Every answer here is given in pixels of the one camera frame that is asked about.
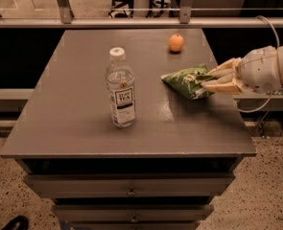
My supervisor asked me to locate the black shoe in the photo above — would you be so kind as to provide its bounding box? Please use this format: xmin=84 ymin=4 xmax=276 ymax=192
xmin=1 ymin=216 xmax=29 ymax=230

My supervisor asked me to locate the metal railing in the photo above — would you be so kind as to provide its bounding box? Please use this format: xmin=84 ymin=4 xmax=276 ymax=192
xmin=0 ymin=0 xmax=283 ymax=29

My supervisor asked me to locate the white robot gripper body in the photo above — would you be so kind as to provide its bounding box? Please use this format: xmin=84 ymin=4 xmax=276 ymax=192
xmin=239 ymin=46 xmax=281 ymax=93

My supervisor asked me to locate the lower grey drawer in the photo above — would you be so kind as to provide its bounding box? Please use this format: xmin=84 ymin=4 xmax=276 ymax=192
xmin=52 ymin=204 xmax=213 ymax=223

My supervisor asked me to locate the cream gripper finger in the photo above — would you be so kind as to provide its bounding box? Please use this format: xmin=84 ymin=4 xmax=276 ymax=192
xmin=208 ymin=57 xmax=241 ymax=76
xmin=201 ymin=79 xmax=253 ymax=95

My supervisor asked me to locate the clear plastic tea bottle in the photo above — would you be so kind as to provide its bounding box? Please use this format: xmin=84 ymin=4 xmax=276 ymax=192
xmin=106 ymin=47 xmax=136 ymax=128

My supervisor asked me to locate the green jalapeno chip bag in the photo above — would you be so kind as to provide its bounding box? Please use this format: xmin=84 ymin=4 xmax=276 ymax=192
xmin=160 ymin=64 xmax=214 ymax=100

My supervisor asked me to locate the white cable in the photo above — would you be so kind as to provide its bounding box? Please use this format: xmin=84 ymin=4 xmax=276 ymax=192
xmin=236 ymin=14 xmax=281 ymax=114

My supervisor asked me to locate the black office chair base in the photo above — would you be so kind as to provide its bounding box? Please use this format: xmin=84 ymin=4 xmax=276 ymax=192
xmin=108 ymin=0 xmax=170 ymax=18

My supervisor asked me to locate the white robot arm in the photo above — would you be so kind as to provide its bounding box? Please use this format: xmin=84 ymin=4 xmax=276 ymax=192
xmin=201 ymin=46 xmax=283 ymax=95

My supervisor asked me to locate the upper grey drawer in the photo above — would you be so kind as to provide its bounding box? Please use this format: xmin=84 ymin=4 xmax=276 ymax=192
xmin=24 ymin=172 xmax=234 ymax=198

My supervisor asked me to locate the orange fruit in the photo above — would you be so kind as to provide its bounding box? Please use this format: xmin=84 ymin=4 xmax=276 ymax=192
xmin=168 ymin=34 xmax=184 ymax=53

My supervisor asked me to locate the grey drawer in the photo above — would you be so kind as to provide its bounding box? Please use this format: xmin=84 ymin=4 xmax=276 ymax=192
xmin=52 ymin=204 xmax=213 ymax=223
xmin=24 ymin=172 xmax=234 ymax=198

